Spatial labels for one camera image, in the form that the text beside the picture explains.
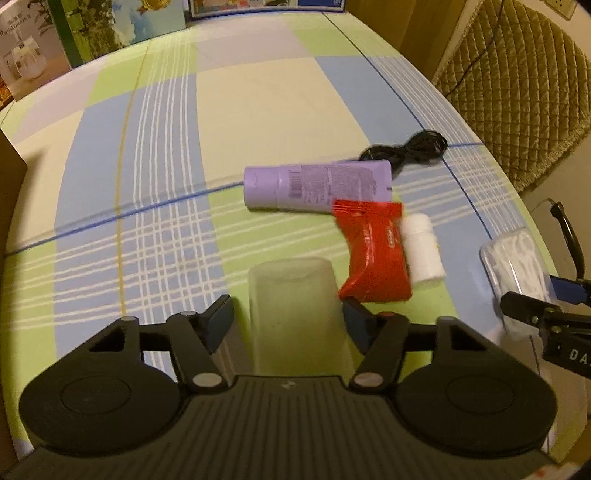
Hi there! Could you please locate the quilted chair cover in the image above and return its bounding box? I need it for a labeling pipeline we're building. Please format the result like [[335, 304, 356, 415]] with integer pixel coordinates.
[[431, 0, 591, 195]]

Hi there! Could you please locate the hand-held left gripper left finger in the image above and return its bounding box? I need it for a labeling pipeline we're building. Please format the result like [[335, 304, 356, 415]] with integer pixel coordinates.
[[85, 295, 235, 394]]

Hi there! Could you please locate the translucent plastic cup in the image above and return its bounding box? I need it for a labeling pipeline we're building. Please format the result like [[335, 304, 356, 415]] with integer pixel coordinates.
[[247, 257, 352, 377]]

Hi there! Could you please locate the clear box of floss picks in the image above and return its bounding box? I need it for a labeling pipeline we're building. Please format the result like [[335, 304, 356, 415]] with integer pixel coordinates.
[[479, 227, 553, 343]]

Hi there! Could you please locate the white humidifier box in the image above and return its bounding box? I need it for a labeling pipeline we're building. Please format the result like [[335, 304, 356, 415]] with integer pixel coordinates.
[[0, 0, 73, 103]]

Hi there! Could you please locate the black cable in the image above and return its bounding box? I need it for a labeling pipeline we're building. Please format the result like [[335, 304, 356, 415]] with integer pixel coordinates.
[[357, 130, 449, 175]]

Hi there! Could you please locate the green milk carton box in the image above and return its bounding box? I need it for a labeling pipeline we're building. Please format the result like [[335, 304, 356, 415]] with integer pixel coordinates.
[[46, 0, 188, 70]]

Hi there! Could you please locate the purple tube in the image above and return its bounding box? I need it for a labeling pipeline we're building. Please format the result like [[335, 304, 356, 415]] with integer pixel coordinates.
[[243, 159, 394, 214]]

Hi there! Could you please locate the beige wall socket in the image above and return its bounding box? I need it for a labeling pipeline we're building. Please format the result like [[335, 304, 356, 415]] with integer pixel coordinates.
[[544, 0, 576, 20]]

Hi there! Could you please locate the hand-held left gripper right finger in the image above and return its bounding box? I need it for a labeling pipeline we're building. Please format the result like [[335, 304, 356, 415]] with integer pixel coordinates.
[[342, 297, 493, 394]]

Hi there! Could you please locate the red snack packet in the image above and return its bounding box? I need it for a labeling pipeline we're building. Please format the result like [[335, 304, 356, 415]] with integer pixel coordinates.
[[332, 199, 413, 304]]

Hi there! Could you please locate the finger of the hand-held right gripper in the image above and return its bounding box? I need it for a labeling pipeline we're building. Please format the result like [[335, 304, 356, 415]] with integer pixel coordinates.
[[499, 290, 560, 327], [551, 275, 591, 306]]

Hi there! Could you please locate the small white bottle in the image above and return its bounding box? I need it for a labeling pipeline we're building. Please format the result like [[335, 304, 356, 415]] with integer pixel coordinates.
[[399, 213, 448, 289]]

